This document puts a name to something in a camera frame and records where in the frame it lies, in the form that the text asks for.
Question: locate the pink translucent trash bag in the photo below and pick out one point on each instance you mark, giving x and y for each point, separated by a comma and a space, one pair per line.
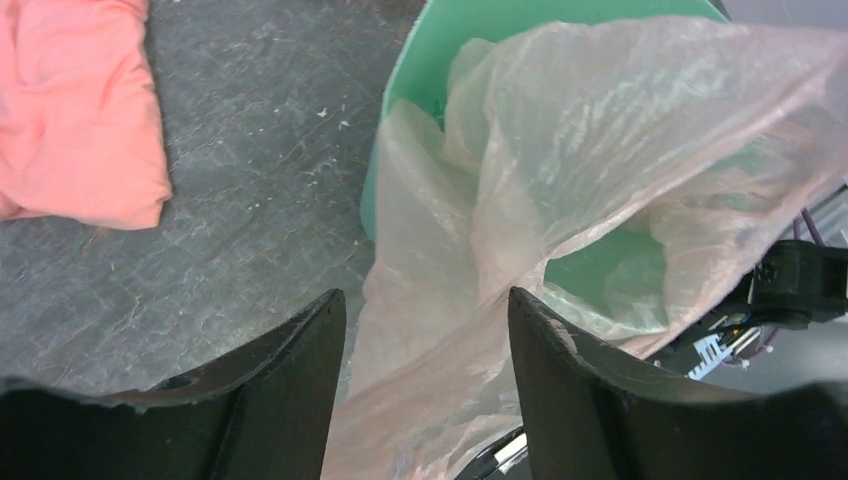
769, 105

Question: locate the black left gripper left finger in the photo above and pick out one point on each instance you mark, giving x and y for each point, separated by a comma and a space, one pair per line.
260, 411

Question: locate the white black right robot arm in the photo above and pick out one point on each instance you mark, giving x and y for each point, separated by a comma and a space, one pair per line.
795, 284

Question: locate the green plastic trash bin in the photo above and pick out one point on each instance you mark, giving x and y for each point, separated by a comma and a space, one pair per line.
424, 66

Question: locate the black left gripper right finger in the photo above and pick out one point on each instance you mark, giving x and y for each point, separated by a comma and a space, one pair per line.
592, 411

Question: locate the salmon pink cloth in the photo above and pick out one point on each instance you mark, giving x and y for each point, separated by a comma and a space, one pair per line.
81, 126

